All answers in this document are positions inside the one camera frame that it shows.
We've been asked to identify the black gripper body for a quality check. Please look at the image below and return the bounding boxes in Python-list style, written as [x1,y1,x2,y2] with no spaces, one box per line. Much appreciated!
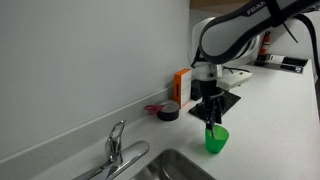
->
[198,78,224,105]

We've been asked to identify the blue capped pen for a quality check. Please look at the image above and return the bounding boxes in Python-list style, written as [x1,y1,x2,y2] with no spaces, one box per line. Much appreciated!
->
[207,117,217,139]

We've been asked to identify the small black box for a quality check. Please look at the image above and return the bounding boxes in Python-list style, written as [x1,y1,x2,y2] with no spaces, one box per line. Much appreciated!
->
[190,78,202,102]

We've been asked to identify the black computer keyboard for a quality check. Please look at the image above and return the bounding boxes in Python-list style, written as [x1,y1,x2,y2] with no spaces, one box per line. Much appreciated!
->
[188,89,242,121]

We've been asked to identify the orange and white box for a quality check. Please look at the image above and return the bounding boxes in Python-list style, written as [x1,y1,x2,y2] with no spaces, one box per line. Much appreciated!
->
[173,68,193,110]

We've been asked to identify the green translucent plastic cup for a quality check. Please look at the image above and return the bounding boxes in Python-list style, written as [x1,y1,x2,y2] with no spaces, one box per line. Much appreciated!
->
[204,124,230,155]

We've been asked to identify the stainless steel sink basin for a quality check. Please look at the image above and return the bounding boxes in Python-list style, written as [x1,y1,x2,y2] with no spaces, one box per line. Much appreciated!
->
[129,148,218,180]

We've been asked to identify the flat black tray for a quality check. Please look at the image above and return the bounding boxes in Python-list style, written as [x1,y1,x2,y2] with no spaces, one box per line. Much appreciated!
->
[245,59,305,75]

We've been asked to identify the red fire extinguisher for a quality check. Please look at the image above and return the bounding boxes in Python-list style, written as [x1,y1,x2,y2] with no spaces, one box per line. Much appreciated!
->
[259,30,272,56]

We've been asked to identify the black rectangular device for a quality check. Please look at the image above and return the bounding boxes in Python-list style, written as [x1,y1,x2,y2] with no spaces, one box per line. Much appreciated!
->
[280,56,309,68]

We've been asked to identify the chrome sink faucet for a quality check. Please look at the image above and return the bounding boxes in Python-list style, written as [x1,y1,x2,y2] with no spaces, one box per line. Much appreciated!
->
[71,119,150,180]

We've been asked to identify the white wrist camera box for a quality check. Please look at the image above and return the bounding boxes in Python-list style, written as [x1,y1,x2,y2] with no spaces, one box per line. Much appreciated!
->
[216,70,253,91]

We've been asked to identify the black duct tape roll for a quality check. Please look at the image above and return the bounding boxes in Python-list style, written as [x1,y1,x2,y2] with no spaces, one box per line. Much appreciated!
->
[156,100,181,122]

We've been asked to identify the pink handled scissors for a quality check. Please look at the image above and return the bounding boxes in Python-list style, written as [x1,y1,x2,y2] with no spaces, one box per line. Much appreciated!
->
[144,104,165,116]

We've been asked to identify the wooden wall cabinet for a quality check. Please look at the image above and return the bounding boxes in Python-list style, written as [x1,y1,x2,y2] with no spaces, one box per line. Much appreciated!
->
[189,0,251,15]

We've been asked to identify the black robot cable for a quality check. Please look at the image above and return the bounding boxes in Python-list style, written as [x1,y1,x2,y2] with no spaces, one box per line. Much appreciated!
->
[293,13,320,79]

